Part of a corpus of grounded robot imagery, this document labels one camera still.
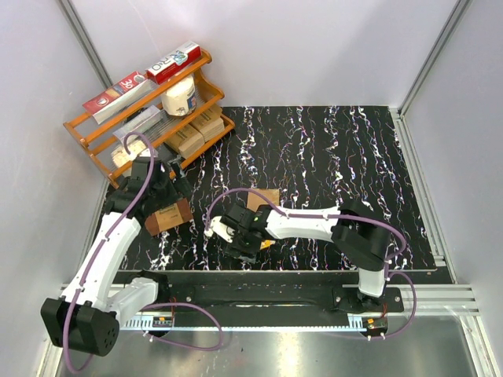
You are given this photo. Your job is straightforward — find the orange wooden shelf rack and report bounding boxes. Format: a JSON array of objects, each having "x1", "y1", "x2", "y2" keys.
[{"x1": 64, "y1": 49, "x2": 225, "y2": 188}]

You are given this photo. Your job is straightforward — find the lower white tissue roll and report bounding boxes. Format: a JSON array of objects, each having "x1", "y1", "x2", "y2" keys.
[{"x1": 111, "y1": 139, "x2": 146, "y2": 168}]

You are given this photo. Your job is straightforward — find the kraft paper box right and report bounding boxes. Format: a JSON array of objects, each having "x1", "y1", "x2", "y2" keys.
[{"x1": 190, "y1": 104, "x2": 225, "y2": 142}]

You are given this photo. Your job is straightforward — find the white tissue roll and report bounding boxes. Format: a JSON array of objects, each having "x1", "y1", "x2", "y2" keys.
[
  {"x1": 111, "y1": 139, "x2": 146, "y2": 168},
  {"x1": 160, "y1": 75, "x2": 196, "y2": 117}
]

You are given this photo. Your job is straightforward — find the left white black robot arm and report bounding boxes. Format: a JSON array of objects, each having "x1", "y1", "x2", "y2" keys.
[{"x1": 40, "y1": 157, "x2": 192, "y2": 357}]

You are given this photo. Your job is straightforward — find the silver foil packet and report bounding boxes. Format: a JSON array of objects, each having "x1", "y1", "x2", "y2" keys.
[{"x1": 112, "y1": 105, "x2": 163, "y2": 144}]

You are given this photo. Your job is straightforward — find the red white toothpaste box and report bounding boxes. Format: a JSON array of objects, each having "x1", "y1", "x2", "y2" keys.
[{"x1": 146, "y1": 41, "x2": 201, "y2": 85}]

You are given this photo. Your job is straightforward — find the upper white tissue roll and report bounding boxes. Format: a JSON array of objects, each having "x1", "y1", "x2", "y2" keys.
[{"x1": 160, "y1": 75, "x2": 196, "y2": 117}]

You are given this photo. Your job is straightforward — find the black marble pattern mat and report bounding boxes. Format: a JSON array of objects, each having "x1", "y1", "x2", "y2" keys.
[{"x1": 121, "y1": 105, "x2": 435, "y2": 271}]

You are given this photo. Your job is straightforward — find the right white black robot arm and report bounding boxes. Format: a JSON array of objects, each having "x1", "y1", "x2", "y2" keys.
[{"x1": 217, "y1": 202, "x2": 392, "y2": 313}]

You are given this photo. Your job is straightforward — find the purple cable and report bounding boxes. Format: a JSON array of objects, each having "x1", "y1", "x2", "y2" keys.
[
  {"x1": 204, "y1": 188, "x2": 418, "y2": 339},
  {"x1": 62, "y1": 132, "x2": 227, "y2": 373}
]

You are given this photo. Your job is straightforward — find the red silver toothpaste box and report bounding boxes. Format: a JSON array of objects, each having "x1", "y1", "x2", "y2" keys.
[{"x1": 83, "y1": 71, "x2": 155, "y2": 124}]

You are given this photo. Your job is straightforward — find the yellow utility knife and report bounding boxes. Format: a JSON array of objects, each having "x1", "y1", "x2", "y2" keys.
[{"x1": 260, "y1": 240, "x2": 273, "y2": 250}]

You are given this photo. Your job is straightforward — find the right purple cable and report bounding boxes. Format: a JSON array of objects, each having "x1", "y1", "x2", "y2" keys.
[{"x1": 204, "y1": 188, "x2": 418, "y2": 339}]

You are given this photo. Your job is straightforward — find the brown printed carton box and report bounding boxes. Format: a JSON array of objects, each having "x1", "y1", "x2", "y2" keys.
[{"x1": 145, "y1": 198, "x2": 193, "y2": 236}]

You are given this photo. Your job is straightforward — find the kraft paper box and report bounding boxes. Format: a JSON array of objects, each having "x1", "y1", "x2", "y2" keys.
[
  {"x1": 165, "y1": 124, "x2": 204, "y2": 159},
  {"x1": 190, "y1": 104, "x2": 225, "y2": 142}
]

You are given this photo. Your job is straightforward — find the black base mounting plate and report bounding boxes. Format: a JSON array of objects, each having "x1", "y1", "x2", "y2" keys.
[{"x1": 111, "y1": 269, "x2": 404, "y2": 327}]

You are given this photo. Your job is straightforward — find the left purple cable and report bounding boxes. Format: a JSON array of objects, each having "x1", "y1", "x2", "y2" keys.
[{"x1": 62, "y1": 132, "x2": 227, "y2": 373}]

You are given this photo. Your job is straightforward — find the kraft paper box left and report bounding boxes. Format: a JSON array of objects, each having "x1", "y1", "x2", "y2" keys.
[{"x1": 165, "y1": 124, "x2": 204, "y2": 159}]

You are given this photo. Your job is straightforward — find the brown cardboard express box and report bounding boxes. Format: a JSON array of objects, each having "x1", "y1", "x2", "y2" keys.
[{"x1": 247, "y1": 188, "x2": 280, "y2": 211}]

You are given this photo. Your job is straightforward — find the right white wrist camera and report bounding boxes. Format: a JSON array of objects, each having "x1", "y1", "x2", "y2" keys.
[{"x1": 204, "y1": 216, "x2": 235, "y2": 243}]

